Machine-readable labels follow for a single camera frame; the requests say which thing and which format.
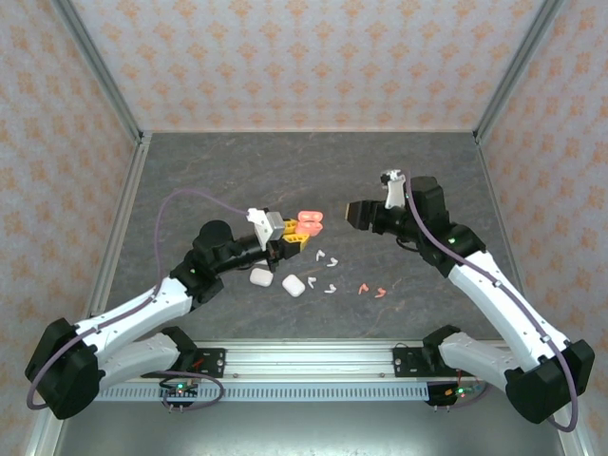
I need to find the pink earbud charging case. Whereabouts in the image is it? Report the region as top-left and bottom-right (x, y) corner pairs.
(296, 209), (325, 238)

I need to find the small circuit board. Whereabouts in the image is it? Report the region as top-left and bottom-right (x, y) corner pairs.
(159, 379), (200, 400)
(429, 382), (484, 406)

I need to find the aluminium table side rail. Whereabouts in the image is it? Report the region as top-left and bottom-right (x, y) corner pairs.
(474, 132), (590, 456)
(26, 132), (154, 456)

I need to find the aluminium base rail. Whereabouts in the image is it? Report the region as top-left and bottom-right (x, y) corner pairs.
(113, 339), (514, 381)

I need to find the thin purple cable loop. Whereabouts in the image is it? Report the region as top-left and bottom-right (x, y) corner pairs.
(161, 370), (225, 410)

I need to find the slotted grey cable duct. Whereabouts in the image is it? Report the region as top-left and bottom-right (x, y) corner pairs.
(97, 383), (431, 404)

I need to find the aluminium frame post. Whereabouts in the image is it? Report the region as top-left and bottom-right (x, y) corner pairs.
(474, 0), (566, 143)
(49, 0), (146, 143)

